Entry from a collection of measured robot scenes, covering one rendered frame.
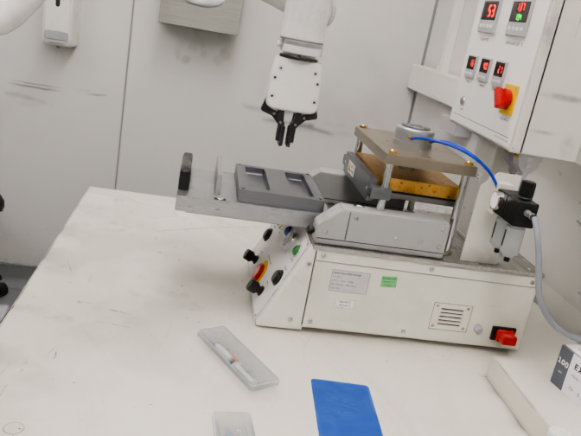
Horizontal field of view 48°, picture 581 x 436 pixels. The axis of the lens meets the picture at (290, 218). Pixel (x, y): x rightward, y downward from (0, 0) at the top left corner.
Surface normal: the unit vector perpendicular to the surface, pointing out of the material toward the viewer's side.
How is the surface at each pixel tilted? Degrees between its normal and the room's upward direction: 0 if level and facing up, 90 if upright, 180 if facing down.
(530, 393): 0
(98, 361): 0
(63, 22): 90
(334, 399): 0
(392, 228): 90
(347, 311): 90
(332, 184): 90
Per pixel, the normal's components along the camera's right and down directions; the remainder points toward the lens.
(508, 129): -0.98, -0.13
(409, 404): 0.18, -0.94
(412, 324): 0.11, 0.32
